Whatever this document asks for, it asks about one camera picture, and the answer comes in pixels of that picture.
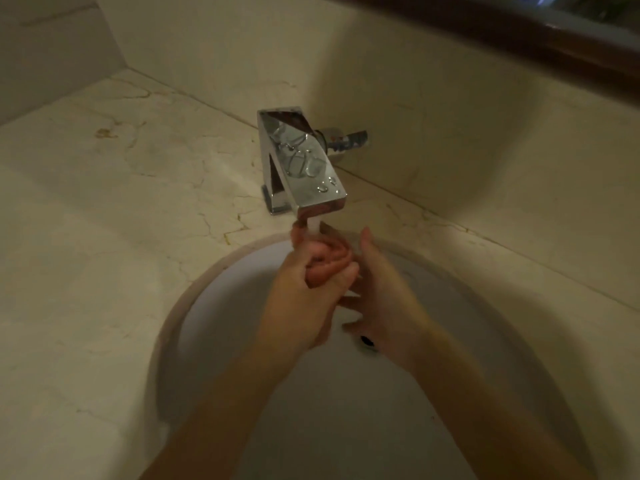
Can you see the person's right hand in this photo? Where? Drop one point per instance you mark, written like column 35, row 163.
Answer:
column 390, row 304

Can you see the person's left hand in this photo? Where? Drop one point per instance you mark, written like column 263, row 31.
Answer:
column 295, row 299

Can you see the person's left fingers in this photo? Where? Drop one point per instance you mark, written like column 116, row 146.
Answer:
column 327, row 259

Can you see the person's right fingers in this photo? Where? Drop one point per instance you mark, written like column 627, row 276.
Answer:
column 369, row 254

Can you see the person's right forearm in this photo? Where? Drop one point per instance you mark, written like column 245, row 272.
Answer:
column 480, row 409

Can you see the person's left forearm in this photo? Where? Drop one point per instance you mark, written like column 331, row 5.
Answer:
column 220, row 414

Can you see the metal sink drain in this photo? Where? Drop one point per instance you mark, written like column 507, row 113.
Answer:
column 368, row 342

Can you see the chrome square faucet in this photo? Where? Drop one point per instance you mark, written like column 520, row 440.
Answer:
column 300, row 154

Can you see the chrome drain pull knob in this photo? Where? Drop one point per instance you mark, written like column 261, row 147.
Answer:
column 345, row 138

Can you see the white oval sink basin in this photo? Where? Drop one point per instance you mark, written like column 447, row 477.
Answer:
column 350, row 419

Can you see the dark wooden mirror frame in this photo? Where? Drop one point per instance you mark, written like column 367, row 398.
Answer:
column 500, row 29

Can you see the wall mirror glass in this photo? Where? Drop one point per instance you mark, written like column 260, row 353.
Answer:
column 595, row 5

